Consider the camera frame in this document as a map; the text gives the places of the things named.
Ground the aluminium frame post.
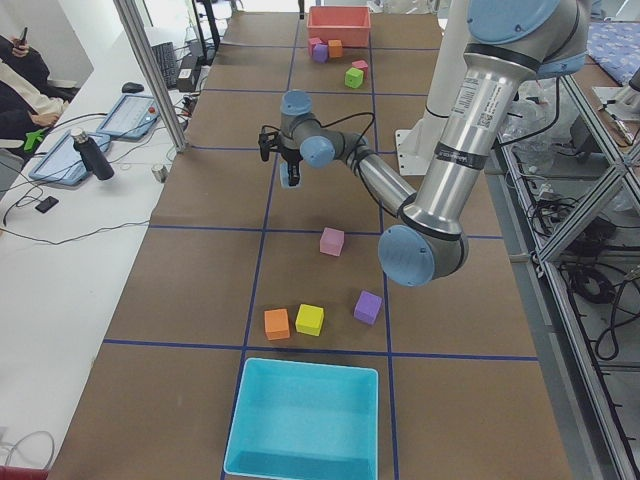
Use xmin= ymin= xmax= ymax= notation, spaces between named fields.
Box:
xmin=113 ymin=0 xmax=187 ymax=153

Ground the seated person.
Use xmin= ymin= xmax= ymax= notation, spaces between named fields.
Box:
xmin=1 ymin=37 xmax=79 ymax=141

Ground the blue tablet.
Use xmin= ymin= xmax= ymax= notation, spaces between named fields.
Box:
xmin=29 ymin=130 xmax=114 ymax=186
xmin=96 ymin=93 xmax=159 ymax=140

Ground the purple foam block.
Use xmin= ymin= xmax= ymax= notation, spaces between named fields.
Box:
xmin=353 ymin=290 xmax=383 ymax=326
xmin=312 ymin=43 xmax=329 ymax=63

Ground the right orange foam block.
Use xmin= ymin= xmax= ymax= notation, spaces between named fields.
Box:
xmin=327 ymin=39 xmax=343 ymax=59

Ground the left purple foam block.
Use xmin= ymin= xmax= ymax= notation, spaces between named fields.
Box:
xmin=353 ymin=290 xmax=383 ymax=326

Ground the black keyboard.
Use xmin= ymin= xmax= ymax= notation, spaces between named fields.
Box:
xmin=151 ymin=42 xmax=179 ymax=89

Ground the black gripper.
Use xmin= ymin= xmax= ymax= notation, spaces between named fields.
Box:
xmin=258 ymin=125 xmax=302 ymax=185

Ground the light pink foam block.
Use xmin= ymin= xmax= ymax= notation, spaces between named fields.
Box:
xmin=319 ymin=227 xmax=345 ymax=257

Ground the small steel cylinder weight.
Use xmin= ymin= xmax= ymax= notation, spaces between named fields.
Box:
xmin=151 ymin=164 xmax=168 ymax=183

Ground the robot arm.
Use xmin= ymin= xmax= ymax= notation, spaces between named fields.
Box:
xmin=258 ymin=1 xmax=591 ymax=287

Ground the black computer mouse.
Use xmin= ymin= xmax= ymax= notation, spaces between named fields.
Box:
xmin=121 ymin=82 xmax=145 ymax=94

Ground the black smartphone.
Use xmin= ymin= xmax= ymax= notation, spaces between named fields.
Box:
xmin=35 ymin=196 xmax=59 ymax=214

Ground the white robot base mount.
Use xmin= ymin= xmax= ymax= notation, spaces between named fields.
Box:
xmin=394 ymin=128 xmax=491 ymax=177

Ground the light blue foam block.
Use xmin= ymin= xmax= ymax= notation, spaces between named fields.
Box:
xmin=279 ymin=162 xmax=302 ymax=189

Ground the right purple foam block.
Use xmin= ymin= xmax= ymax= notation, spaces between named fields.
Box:
xmin=312 ymin=43 xmax=329 ymax=63

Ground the orange foam block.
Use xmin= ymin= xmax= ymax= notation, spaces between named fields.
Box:
xmin=327 ymin=39 xmax=343 ymax=59
xmin=263 ymin=308 xmax=291 ymax=341

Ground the left orange foam block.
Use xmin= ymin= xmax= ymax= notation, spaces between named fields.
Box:
xmin=263 ymin=308 xmax=291 ymax=341

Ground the teal plastic bin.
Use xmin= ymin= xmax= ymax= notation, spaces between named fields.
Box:
xmin=223 ymin=358 xmax=379 ymax=479

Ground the far blue tablet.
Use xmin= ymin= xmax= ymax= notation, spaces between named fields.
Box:
xmin=96 ymin=93 xmax=159 ymax=140

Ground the green foam block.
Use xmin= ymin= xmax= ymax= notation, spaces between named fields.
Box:
xmin=344 ymin=67 xmax=365 ymax=89

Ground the right pink foam block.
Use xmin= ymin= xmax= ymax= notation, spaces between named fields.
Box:
xmin=351 ymin=60 xmax=369 ymax=78

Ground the near blue tablet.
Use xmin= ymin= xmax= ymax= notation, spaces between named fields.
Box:
xmin=29 ymin=130 xmax=114 ymax=186

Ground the black water bottle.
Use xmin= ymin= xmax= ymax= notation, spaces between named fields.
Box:
xmin=70 ymin=128 xmax=114 ymax=181

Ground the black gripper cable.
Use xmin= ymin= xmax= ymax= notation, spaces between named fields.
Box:
xmin=319 ymin=112 xmax=377 ymax=174

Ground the yellow foam block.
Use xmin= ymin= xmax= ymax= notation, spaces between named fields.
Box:
xmin=295 ymin=304 xmax=324 ymax=336

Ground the red plastic bin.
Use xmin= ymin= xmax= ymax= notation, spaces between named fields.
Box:
xmin=307 ymin=6 xmax=371 ymax=48

